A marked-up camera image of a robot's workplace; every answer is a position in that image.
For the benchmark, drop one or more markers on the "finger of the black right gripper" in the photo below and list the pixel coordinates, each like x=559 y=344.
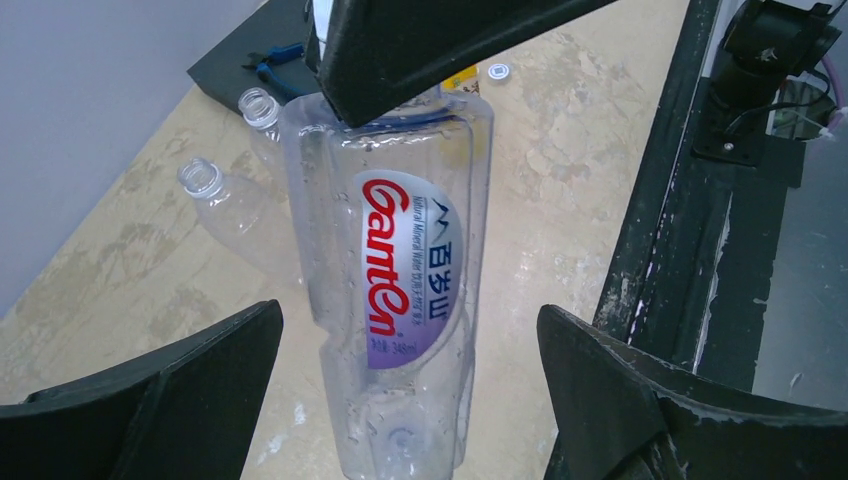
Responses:
x=372 y=56

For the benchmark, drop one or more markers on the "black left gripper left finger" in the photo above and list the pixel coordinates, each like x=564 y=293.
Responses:
x=187 y=410

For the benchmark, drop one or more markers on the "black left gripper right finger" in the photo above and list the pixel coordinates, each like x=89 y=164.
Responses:
x=624 y=414

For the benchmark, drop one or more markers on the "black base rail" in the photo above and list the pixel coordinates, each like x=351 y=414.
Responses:
x=692 y=273

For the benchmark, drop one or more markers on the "clear bottle QR cap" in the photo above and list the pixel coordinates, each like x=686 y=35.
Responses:
x=242 y=216

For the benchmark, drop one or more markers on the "yellow juice bottle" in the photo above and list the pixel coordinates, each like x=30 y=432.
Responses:
x=466 y=80

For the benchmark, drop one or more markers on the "clear bottle blue cap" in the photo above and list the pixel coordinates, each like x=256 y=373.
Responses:
x=260 y=110

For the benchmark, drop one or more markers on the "small clear water bottle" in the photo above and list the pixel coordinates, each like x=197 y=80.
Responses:
x=390 y=220

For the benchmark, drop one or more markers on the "blue handled pliers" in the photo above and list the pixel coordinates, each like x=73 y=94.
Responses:
x=278 y=68

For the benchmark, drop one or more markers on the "white QR bottle cap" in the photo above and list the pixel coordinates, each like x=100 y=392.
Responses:
x=499 y=73

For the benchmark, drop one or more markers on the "dark network switch box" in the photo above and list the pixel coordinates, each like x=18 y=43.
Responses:
x=276 y=23

